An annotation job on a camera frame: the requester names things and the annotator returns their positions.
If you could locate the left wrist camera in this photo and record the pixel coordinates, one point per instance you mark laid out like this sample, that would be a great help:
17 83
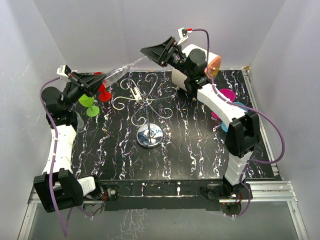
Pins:
64 72

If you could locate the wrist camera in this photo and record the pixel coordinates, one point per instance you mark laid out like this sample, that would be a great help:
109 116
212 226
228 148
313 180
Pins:
183 35
64 72

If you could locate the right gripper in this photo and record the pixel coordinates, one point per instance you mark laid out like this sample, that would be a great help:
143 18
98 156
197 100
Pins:
162 53

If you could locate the white cylindrical stool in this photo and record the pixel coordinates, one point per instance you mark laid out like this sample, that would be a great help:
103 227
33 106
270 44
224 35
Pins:
178 78

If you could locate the red wine glass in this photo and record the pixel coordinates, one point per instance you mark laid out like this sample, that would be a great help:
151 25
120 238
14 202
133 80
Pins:
104 94

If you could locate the green wine glass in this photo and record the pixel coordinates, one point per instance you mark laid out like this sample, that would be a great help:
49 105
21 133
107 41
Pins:
88 102

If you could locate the small white clip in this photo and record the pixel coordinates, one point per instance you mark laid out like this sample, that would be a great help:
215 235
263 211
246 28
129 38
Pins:
136 93

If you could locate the pink wine glass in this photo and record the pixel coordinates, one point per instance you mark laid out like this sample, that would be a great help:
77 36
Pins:
229 94

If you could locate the cyan wine glass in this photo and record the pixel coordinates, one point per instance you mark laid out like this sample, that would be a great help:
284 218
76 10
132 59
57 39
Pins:
242 106

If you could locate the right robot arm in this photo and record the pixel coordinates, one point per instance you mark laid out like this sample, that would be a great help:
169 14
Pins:
197 68

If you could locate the black base frame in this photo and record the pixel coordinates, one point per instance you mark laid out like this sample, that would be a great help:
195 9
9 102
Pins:
170 195

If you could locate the chrome wine glass rack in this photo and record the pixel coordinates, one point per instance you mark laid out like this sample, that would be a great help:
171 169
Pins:
149 135

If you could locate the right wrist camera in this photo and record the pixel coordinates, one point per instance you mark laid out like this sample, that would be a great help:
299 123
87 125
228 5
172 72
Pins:
183 35

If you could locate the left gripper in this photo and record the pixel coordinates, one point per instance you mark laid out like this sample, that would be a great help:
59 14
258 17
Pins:
91 82

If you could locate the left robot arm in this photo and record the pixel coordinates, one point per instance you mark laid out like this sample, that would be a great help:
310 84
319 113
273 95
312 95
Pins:
57 187

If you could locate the clear champagne flute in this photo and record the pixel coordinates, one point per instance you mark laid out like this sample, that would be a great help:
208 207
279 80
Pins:
116 74

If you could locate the clear tumbler glass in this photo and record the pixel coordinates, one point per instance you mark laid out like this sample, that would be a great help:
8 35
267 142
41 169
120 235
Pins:
80 123

